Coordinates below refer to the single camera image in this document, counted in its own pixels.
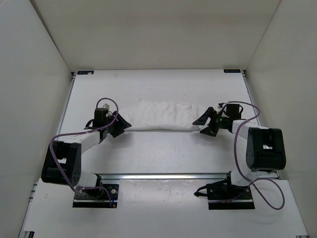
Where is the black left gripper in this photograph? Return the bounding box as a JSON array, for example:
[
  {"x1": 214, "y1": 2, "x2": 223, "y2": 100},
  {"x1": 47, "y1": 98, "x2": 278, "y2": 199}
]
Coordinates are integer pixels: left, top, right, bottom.
[{"x1": 105, "y1": 110, "x2": 132, "y2": 138}]

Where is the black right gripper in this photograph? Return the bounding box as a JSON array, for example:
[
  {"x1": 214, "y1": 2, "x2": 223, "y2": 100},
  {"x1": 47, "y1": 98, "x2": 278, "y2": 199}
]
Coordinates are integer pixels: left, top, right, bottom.
[{"x1": 193, "y1": 107, "x2": 229, "y2": 136}]

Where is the white pleated skirt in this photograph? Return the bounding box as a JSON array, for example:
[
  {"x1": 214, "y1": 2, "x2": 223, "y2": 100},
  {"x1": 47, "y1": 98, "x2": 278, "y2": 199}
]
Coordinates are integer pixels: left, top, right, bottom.
[{"x1": 119, "y1": 100, "x2": 207, "y2": 131}]

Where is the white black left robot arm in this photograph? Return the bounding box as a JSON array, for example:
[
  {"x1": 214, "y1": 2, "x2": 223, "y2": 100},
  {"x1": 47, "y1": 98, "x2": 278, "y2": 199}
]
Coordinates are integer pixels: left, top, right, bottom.
[{"x1": 41, "y1": 105, "x2": 132, "y2": 198}]

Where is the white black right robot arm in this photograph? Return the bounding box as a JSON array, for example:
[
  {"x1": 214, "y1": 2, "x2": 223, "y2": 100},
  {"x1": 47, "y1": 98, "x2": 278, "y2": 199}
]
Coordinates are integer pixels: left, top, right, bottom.
[{"x1": 192, "y1": 101, "x2": 286, "y2": 202}]

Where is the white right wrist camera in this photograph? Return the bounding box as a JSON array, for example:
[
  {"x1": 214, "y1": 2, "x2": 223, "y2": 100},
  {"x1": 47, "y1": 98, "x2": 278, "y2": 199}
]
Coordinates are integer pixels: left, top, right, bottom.
[{"x1": 217, "y1": 103, "x2": 226, "y2": 110}]

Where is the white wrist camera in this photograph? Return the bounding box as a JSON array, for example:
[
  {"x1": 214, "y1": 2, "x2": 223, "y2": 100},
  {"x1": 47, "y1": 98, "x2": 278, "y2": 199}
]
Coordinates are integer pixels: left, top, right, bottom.
[
  {"x1": 217, "y1": 103, "x2": 226, "y2": 110},
  {"x1": 102, "y1": 103, "x2": 111, "y2": 117}
]

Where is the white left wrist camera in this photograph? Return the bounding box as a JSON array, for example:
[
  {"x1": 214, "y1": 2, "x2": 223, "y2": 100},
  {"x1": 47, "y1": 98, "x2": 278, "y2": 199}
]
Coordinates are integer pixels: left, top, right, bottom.
[{"x1": 102, "y1": 103, "x2": 111, "y2": 117}]

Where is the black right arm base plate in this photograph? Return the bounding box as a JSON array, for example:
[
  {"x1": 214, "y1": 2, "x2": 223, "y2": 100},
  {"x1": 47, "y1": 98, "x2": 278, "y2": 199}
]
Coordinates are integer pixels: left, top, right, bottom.
[{"x1": 194, "y1": 180, "x2": 255, "y2": 210}]

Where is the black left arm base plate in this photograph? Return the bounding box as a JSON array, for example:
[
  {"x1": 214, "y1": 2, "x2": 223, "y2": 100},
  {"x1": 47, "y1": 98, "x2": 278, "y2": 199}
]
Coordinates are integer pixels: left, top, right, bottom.
[{"x1": 72, "y1": 180, "x2": 119, "y2": 209}]

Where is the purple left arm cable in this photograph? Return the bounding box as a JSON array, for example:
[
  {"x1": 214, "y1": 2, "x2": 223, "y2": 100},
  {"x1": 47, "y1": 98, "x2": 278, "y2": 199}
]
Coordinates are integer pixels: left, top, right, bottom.
[{"x1": 49, "y1": 97, "x2": 119, "y2": 208}]

